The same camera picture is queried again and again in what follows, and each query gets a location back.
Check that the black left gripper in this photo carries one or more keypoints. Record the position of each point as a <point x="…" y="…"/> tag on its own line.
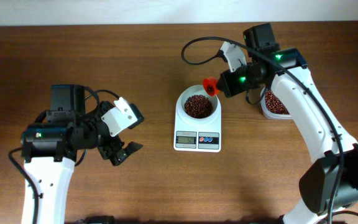
<point x="125" y="152"/>

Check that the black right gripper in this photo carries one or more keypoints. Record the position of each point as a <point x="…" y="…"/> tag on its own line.
<point x="221" y="85"/>

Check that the orange plastic measuring scoop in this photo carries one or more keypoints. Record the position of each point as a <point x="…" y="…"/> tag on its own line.
<point x="210" y="86"/>

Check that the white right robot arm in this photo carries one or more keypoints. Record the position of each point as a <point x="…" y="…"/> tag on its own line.
<point x="330" y="185"/>

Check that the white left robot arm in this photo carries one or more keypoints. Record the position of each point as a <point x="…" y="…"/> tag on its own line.
<point x="47" y="179"/>

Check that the white digital kitchen scale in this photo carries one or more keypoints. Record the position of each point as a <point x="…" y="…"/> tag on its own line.
<point x="197" y="135"/>

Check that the red adzuki beans in container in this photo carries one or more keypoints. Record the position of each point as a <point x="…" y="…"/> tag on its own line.
<point x="273" y="104"/>

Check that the clear plastic bean container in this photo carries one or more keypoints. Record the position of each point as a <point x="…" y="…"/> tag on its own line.
<point x="267" y="113"/>

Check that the red beans in bowl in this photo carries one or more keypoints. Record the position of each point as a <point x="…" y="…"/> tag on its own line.
<point x="198" y="106"/>

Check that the white metal bowl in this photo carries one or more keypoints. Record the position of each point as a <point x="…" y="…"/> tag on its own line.
<point x="197" y="90"/>

